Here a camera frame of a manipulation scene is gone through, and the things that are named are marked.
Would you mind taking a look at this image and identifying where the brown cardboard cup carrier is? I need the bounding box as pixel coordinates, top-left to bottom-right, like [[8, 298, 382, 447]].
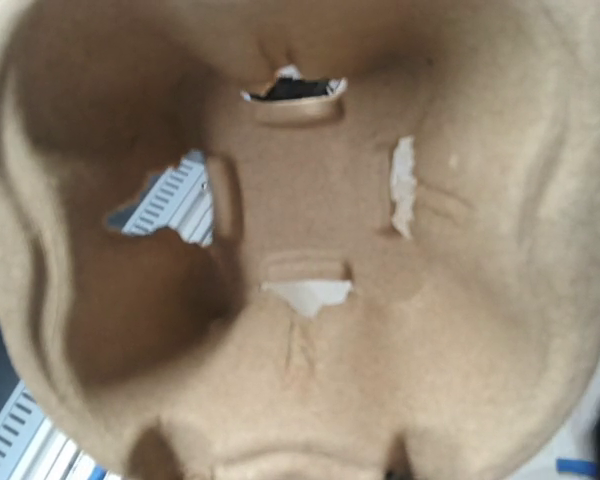
[[0, 1, 600, 479]]

